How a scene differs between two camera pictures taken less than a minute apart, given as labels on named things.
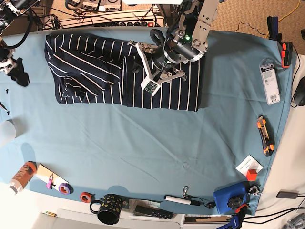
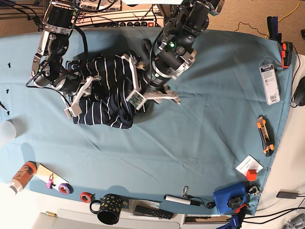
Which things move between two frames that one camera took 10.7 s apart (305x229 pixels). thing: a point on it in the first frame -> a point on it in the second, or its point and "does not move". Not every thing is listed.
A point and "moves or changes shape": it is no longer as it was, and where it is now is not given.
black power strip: x=150 y=24 does not move
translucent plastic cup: x=8 y=132 does not move
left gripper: x=7 y=65 -> x=73 y=86
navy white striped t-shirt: x=88 y=69 moves or changes shape
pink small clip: x=50 y=184 does not move
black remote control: x=153 y=212 does not move
